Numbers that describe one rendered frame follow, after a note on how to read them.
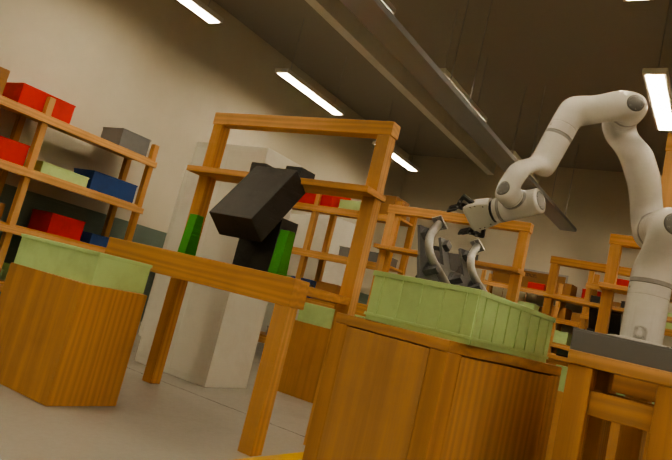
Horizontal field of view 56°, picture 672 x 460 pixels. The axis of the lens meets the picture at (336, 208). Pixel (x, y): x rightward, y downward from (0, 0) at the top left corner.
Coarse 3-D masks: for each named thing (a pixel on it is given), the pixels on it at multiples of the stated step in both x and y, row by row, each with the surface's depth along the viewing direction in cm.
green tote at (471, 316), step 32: (384, 288) 216; (416, 288) 209; (448, 288) 201; (384, 320) 213; (416, 320) 205; (448, 320) 198; (480, 320) 195; (512, 320) 212; (544, 320) 232; (512, 352) 214; (544, 352) 234
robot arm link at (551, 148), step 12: (552, 132) 206; (540, 144) 208; (552, 144) 205; (564, 144) 205; (540, 156) 205; (552, 156) 204; (516, 168) 201; (528, 168) 200; (540, 168) 202; (552, 168) 205; (504, 180) 201; (516, 180) 199; (504, 192) 199; (516, 192) 198; (504, 204) 201; (516, 204) 201
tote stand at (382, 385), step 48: (336, 336) 227; (384, 336) 211; (432, 336) 197; (336, 384) 221; (384, 384) 205; (432, 384) 192; (480, 384) 202; (528, 384) 220; (336, 432) 214; (384, 432) 200; (432, 432) 188; (480, 432) 203; (528, 432) 222
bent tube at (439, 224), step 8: (440, 216) 228; (440, 224) 227; (432, 232) 223; (432, 240) 221; (432, 248) 220; (432, 256) 219; (432, 264) 220; (440, 272) 221; (440, 280) 222; (448, 280) 223
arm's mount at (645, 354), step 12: (576, 336) 192; (588, 336) 190; (600, 336) 188; (612, 336) 186; (576, 348) 191; (588, 348) 189; (600, 348) 187; (612, 348) 185; (624, 348) 184; (636, 348) 182; (648, 348) 180; (660, 348) 179; (624, 360) 183; (636, 360) 181; (648, 360) 179; (660, 360) 178
